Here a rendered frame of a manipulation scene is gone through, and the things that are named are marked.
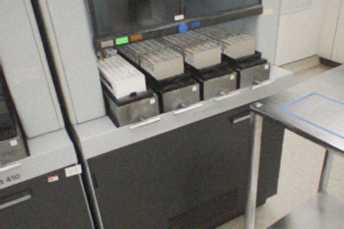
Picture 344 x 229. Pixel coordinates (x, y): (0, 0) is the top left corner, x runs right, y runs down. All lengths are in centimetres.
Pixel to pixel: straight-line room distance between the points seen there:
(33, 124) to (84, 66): 23
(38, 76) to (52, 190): 34
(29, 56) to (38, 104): 14
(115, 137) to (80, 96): 17
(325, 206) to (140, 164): 74
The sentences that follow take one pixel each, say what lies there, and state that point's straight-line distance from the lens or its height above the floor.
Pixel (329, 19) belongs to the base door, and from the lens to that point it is 333.
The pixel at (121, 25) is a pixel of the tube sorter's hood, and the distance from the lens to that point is 98.
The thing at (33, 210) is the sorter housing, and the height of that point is 55.
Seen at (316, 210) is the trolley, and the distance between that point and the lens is 140.
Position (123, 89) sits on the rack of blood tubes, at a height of 84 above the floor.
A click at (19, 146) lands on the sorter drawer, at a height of 78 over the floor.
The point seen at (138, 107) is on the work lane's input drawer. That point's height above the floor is 78.
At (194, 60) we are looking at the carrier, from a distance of 112.
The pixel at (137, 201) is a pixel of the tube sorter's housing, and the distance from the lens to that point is 120.
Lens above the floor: 125
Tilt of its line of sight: 30 degrees down
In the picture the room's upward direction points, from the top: 5 degrees counter-clockwise
